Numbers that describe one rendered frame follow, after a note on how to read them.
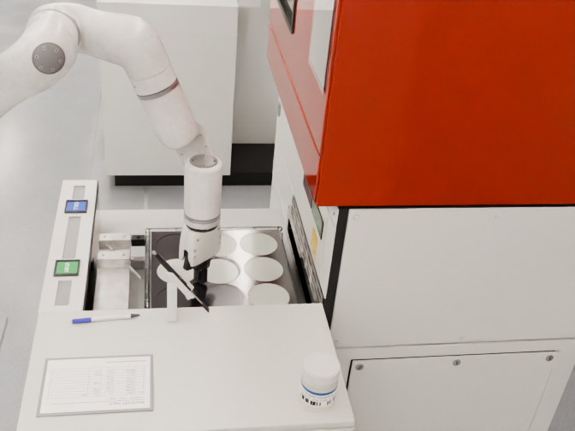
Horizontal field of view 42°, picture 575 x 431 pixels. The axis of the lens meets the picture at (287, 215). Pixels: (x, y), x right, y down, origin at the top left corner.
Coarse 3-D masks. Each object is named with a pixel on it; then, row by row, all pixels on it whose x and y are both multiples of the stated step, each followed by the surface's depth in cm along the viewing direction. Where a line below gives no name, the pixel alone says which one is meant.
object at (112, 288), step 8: (104, 272) 186; (112, 272) 186; (120, 272) 187; (128, 272) 187; (96, 280) 183; (104, 280) 183; (112, 280) 184; (120, 280) 184; (128, 280) 184; (96, 288) 181; (104, 288) 181; (112, 288) 181; (120, 288) 181; (128, 288) 182; (96, 296) 178; (104, 296) 179; (112, 296) 179; (120, 296) 179; (128, 296) 180; (96, 304) 176; (104, 304) 176; (112, 304) 176; (120, 304) 176; (128, 304) 179
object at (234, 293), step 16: (160, 240) 196; (176, 240) 196; (176, 256) 191; (224, 256) 193; (240, 256) 193; (256, 256) 194; (272, 256) 194; (240, 272) 188; (288, 272) 189; (160, 288) 180; (208, 288) 181; (224, 288) 182; (240, 288) 182; (288, 288) 184; (160, 304) 175; (192, 304) 176; (208, 304) 176; (224, 304) 177; (240, 304) 177
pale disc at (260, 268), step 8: (248, 264) 190; (256, 264) 191; (264, 264) 191; (272, 264) 191; (280, 264) 192; (248, 272) 188; (256, 272) 188; (264, 272) 188; (272, 272) 189; (280, 272) 189; (264, 280) 186
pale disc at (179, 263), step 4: (168, 260) 189; (172, 260) 189; (176, 260) 189; (180, 260) 190; (184, 260) 190; (160, 264) 187; (176, 264) 188; (180, 264) 188; (160, 268) 186; (176, 268) 187; (180, 268) 187; (160, 272) 185; (164, 272) 185; (184, 272) 186; (188, 272) 186; (192, 272) 186; (160, 276) 183; (164, 276) 184; (188, 276) 184; (192, 276) 184; (164, 280) 182; (168, 280) 182; (188, 280) 183
